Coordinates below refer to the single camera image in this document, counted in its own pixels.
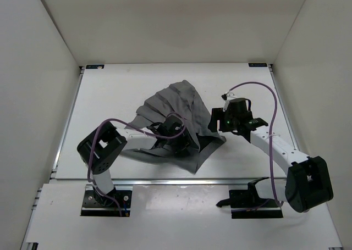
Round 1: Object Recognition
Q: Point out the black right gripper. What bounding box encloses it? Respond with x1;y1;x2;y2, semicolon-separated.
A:
208;108;239;133

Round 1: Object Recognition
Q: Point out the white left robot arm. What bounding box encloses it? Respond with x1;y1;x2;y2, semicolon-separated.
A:
77;114;198;207

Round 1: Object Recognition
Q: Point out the right blue corner label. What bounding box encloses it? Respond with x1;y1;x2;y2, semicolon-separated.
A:
248;63;267;68

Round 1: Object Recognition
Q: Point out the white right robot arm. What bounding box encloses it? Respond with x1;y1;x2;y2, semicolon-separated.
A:
208;95;333;213

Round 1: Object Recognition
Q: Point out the blue corner label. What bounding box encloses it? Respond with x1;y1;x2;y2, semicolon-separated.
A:
85;64;105;69
248;63;267;68

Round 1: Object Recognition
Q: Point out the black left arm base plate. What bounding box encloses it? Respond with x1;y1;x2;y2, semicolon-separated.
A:
80;185;133;218

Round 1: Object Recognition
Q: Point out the grey pleated skirt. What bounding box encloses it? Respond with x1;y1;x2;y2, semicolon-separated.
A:
122;80;226;174

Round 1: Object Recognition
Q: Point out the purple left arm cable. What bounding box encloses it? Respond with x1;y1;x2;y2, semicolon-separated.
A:
86;111;190;217

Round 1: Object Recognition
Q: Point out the aluminium front table rail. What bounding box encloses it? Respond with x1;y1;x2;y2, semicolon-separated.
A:
113;178;256;186

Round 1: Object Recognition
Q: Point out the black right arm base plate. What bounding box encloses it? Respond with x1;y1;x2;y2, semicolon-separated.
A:
229;190;283;219

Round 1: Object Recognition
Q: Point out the left blue corner label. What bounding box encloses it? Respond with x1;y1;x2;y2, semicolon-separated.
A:
85;64;105;69

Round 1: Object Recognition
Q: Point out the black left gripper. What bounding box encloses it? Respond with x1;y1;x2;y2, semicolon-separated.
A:
167;125;198;156

